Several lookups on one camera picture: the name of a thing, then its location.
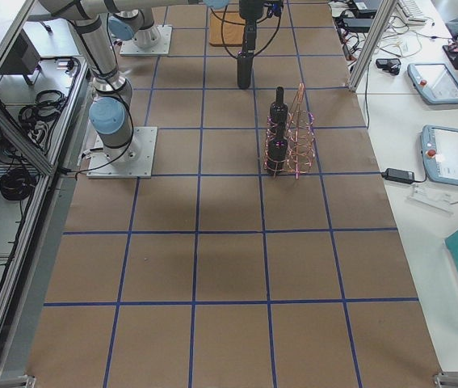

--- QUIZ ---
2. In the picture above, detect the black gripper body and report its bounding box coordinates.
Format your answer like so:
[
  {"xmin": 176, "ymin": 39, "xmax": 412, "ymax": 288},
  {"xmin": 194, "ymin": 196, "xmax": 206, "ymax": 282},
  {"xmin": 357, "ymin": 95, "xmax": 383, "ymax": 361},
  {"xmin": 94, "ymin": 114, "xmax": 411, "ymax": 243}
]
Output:
[{"xmin": 239, "ymin": 0, "xmax": 264, "ymax": 51}]

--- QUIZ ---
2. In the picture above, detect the dark wine bottle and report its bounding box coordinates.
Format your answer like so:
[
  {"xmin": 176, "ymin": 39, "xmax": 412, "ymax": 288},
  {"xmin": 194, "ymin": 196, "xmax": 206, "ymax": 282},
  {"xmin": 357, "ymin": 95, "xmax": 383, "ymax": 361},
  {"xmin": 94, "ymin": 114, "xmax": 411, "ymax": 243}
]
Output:
[
  {"xmin": 269, "ymin": 86, "xmax": 288, "ymax": 134},
  {"xmin": 237, "ymin": 51, "xmax": 254, "ymax": 90},
  {"xmin": 266, "ymin": 124, "xmax": 288, "ymax": 176}
]

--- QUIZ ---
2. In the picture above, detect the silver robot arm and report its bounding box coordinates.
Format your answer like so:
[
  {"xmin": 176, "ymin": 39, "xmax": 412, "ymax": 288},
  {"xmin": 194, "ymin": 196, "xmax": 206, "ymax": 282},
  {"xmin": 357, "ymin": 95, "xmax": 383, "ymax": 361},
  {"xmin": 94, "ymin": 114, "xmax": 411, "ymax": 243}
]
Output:
[{"xmin": 40, "ymin": 0, "xmax": 265, "ymax": 96}]

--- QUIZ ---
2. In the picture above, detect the brown wooden tray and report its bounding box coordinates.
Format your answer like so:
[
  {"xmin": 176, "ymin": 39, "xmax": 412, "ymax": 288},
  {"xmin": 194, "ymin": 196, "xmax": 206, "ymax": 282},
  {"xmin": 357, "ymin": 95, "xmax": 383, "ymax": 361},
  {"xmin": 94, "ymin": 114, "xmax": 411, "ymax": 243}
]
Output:
[{"xmin": 208, "ymin": 10, "xmax": 245, "ymax": 47}]

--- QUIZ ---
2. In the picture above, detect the far blue teach pendant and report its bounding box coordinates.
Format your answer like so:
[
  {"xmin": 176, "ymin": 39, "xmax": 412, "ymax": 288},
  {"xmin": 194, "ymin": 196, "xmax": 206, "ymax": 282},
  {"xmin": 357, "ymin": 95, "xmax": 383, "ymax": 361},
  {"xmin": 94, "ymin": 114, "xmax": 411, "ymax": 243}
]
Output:
[{"xmin": 406, "ymin": 63, "xmax": 458, "ymax": 105}]

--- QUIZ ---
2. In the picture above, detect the blue teach pendant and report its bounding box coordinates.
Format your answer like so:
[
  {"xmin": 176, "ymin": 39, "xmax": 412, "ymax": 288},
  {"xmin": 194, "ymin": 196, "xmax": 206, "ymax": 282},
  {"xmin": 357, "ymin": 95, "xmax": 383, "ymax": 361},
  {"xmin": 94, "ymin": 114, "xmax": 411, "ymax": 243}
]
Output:
[
  {"xmin": 420, "ymin": 124, "xmax": 458, "ymax": 186},
  {"xmin": 406, "ymin": 63, "xmax": 458, "ymax": 105}
]

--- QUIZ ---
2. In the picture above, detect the black power adapter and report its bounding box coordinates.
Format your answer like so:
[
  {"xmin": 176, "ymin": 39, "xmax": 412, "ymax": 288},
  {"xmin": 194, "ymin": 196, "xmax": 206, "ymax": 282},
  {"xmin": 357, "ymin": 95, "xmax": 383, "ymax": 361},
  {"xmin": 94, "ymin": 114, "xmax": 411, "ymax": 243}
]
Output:
[{"xmin": 381, "ymin": 168, "xmax": 415, "ymax": 184}]

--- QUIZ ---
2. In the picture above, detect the near blue teach pendant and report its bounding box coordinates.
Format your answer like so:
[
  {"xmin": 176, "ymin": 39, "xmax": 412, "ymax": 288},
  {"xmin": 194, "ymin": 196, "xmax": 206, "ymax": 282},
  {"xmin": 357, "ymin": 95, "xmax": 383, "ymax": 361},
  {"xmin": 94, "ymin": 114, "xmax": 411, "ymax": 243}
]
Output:
[{"xmin": 420, "ymin": 124, "xmax": 458, "ymax": 186}]

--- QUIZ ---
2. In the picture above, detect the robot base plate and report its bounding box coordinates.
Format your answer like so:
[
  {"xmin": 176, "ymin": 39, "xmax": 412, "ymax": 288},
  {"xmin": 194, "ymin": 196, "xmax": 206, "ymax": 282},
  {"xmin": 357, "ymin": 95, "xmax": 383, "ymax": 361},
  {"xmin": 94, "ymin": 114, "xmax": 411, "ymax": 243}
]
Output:
[
  {"xmin": 86, "ymin": 127, "xmax": 158, "ymax": 179},
  {"xmin": 120, "ymin": 24, "xmax": 173, "ymax": 57}
]

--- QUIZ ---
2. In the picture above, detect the copper wire bottle basket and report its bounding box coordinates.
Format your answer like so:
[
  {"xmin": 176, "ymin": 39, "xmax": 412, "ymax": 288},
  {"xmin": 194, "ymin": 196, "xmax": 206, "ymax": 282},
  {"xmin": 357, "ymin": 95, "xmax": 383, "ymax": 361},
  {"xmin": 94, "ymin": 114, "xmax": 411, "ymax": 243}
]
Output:
[{"xmin": 264, "ymin": 82, "xmax": 315, "ymax": 179}]

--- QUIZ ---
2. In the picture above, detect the aluminium frame post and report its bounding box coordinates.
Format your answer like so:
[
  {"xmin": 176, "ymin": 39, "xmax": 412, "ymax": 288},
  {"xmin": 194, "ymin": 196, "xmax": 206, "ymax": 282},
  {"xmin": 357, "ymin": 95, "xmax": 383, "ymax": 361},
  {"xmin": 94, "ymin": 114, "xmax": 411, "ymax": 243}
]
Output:
[{"xmin": 347, "ymin": 0, "xmax": 397, "ymax": 92}]

